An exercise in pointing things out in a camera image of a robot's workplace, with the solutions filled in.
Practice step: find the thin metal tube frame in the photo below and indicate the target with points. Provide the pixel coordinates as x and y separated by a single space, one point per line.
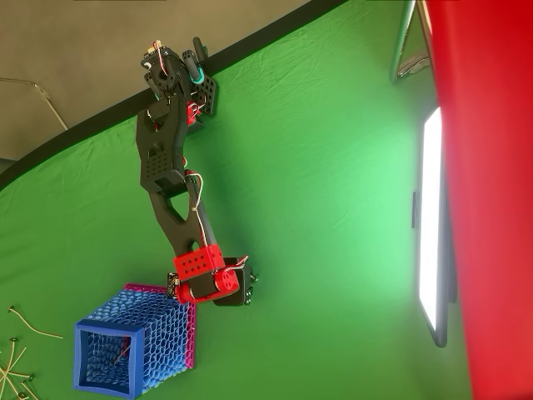
37 85

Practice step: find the black monitor on stand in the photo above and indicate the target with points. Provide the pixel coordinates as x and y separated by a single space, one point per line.
431 208

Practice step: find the chrome tube stand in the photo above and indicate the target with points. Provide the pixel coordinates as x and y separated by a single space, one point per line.
402 41

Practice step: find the blue and pink lattice basket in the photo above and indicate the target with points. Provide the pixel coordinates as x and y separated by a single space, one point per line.
166 329

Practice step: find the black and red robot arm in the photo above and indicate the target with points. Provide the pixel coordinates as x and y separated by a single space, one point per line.
160 150

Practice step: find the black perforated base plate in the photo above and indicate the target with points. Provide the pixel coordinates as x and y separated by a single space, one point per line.
210 93

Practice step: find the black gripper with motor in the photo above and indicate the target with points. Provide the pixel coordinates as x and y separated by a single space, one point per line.
245 289

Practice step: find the large red plastic part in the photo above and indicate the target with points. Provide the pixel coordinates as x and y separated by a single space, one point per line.
491 208

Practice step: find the green table cloth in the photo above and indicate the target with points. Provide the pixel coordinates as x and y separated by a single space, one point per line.
312 208

